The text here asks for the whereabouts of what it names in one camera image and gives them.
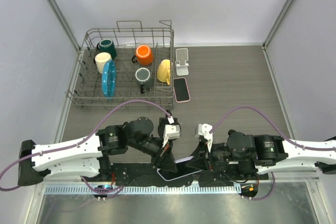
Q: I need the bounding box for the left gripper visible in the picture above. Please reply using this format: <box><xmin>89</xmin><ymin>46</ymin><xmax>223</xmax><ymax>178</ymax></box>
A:
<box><xmin>129</xmin><ymin>132</ymin><xmax>178</xmax><ymax>170</ymax></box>

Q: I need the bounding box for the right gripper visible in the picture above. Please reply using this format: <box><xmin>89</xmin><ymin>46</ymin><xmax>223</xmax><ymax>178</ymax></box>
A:
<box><xmin>185</xmin><ymin>138</ymin><xmax>249</xmax><ymax>170</ymax></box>

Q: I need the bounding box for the phone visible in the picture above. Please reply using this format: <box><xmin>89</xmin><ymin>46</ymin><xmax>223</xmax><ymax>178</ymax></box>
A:
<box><xmin>173</xmin><ymin>78</ymin><xmax>191</xmax><ymax>103</ymax></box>
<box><xmin>156</xmin><ymin>156</ymin><xmax>202</xmax><ymax>182</ymax></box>

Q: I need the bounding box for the black round-base phone stand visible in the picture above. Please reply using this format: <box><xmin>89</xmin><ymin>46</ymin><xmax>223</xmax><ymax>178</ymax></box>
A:
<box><xmin>157</xmin><ymin>117</ymin><xmax>181</xmax><ymax>141</ymax></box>

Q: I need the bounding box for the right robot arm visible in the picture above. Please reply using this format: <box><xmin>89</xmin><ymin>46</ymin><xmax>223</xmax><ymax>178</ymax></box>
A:
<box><xmin>186</xmin><ymin>130</ymin><xmax>335</xmax><ymax>179</ymax></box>

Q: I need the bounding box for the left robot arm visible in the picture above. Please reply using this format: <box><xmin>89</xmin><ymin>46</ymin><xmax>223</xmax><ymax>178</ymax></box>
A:
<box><xmin>17</xmin><ymin>117</ymin><xmax>181</xmax><ymax>186</ymax></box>

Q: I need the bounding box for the phone in pink case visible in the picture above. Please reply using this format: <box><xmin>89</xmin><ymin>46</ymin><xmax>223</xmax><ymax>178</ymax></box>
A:
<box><xmin>173</xmin><ymin>78</ymin><xmax>191</xmax><ymax>103</ymax></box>

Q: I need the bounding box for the white folding phone stand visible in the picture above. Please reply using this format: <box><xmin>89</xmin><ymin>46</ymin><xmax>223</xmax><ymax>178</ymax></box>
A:
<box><xmin>175</xmin><ymin>48</ymin><xmax>189</xmax><ymax>76</ymax></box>

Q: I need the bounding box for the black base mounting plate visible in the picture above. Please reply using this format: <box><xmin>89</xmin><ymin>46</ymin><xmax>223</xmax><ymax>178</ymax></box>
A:
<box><xmin>112</xmin><ymin>163</ymin><xmax>234</xmax><ymax>187</ymax></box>

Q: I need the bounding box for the grey mug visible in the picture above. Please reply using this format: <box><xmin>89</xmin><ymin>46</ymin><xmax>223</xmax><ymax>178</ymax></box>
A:
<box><xmin>135</xmin><ymin>68</ymin><xmax>154</xmax><ymax>94</ymax></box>

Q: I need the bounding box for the yellow mug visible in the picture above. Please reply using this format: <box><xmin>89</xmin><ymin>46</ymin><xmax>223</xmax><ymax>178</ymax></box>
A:
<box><xmin>156</xmin><ymin>59</ymin><xmax>171</xmax><ymax>85</ymax></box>

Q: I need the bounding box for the blue dotted plate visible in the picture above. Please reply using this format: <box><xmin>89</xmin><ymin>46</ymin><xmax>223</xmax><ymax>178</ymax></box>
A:
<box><xmin>101</xmin><ymin>60</ymin><xmax>117</xmax><ymax>100</ymax></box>

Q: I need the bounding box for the orange mug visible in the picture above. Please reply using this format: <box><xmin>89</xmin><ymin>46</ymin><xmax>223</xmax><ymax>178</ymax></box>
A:
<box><xmin>131</xmin><ymin>44</ymin><xmax>154</xmax><ymax>66</ymax></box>

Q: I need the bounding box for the cream ribbed mug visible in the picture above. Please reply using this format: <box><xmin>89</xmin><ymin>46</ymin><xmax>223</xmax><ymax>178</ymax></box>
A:
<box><xmin>94</xmin><ymin>52</ymin><xmax>112</xmax><ymax>74</ymax></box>

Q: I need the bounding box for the dark green mug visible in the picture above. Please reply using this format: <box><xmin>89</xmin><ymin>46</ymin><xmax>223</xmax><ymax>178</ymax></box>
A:
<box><xmin>96</xmin><ymin>39</ymin><xmax>117</xmax><ymax>60</ymax></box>

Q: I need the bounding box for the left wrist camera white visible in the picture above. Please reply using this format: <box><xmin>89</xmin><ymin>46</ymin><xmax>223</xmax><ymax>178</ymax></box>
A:
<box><xmin>162</xmin><ymin>124</ymin><xmax>181</xmax><ymax>147</ymax></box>

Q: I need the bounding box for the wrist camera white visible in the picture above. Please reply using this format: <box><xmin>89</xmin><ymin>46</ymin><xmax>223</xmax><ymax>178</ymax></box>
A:
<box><xmin>195</xmin><ymin>124</ymin><xmax>213</xmax><ymax>152</ymax></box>
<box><xmin>162</xmin><ymin>124</ymin><xmax>181</xmax><ymax>147</ymax></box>

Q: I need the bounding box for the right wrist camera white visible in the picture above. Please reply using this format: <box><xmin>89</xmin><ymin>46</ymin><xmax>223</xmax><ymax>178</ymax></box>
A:
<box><xmin>195</xmin><ymin>124</ymin><xmax>213</xmax><ymax>152</ymax></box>

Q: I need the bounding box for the white slotted cable duct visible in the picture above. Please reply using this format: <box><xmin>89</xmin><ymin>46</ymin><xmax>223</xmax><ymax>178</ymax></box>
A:
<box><xmin>44</xmin><ymin>184</ymin><xmax>241</xmax><ymax>195</ymax></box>

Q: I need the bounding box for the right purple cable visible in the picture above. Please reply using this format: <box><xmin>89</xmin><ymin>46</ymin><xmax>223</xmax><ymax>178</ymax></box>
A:
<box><xmin>208</xmin><ymin>106</ymin><xmax>336</xmax><ymax>201</ymax></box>

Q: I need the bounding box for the purple cable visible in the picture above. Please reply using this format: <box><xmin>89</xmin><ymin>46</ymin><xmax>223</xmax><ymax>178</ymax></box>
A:
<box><xmin>0</xmin><ymin>99</ymin><xmax>174</xmax><ymax>201</ymax></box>
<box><xmin>208</xmin><ymin>106</ymin><xmax>336</xmax><ymax>201</ymax></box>

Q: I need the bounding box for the grey wire dish rack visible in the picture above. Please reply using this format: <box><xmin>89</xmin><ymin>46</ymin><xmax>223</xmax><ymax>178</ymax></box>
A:
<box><xmin>66</xmin><ymin>20</ymin><xmax>175</xmax><ymax>109</ymax></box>

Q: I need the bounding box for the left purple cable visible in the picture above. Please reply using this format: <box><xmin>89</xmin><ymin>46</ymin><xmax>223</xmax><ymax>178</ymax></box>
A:
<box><xmin>0</xmin><ymin>99</ymin><xmax>174</xmax><ymax>201</ymax></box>

